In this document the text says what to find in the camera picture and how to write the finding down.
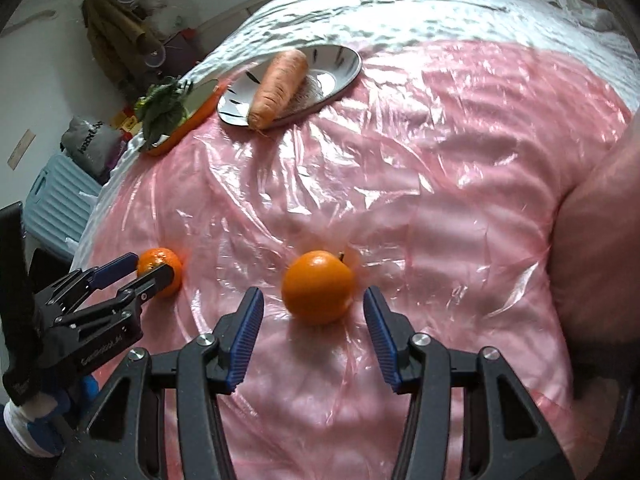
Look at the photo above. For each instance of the brown coat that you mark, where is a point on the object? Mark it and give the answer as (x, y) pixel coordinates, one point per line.
(117, 35)

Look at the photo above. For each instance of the wall switch plate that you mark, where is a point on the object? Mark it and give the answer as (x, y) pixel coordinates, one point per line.
(20, 147)

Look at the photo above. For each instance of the pink plastic sheet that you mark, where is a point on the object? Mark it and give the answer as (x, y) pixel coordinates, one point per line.
(400, 185)

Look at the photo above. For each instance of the yellow boxes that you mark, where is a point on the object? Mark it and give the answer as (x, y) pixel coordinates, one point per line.
(127, 120)

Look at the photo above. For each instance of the carrot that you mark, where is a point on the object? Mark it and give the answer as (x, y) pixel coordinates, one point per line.
(277, 87)

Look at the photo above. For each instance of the person's left hand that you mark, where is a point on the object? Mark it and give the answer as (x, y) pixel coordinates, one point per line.
(47, 430)

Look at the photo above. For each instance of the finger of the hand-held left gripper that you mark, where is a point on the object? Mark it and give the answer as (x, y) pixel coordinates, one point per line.
(115, 266)
(150, 282)

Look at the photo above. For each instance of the white plate with black strokes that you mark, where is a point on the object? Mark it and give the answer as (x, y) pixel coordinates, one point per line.
(332, 77)

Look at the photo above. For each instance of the bed with white sheet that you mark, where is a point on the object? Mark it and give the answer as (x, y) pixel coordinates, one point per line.
(425, 10)

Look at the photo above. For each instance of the leafy greens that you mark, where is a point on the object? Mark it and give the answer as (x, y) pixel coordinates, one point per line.
(160, 107)

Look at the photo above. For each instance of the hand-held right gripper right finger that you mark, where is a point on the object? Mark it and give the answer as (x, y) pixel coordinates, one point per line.
(382, 340)

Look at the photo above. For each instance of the dark red box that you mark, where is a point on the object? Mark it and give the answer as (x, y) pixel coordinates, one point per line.
(182, 44)

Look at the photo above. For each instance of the grey bag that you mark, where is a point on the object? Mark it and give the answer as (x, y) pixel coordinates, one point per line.
(87, 142)

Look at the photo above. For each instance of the light blue folding stool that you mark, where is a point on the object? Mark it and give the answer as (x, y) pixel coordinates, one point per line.
(60, 200)

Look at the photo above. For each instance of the orange rimmed plate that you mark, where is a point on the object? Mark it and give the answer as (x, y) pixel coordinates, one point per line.
(197, 110)

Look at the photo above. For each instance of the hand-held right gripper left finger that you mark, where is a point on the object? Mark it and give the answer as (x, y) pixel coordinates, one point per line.
(245, 340)

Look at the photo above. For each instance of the orange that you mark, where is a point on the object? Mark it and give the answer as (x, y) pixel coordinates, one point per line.
(317, 287)
(162, 262)

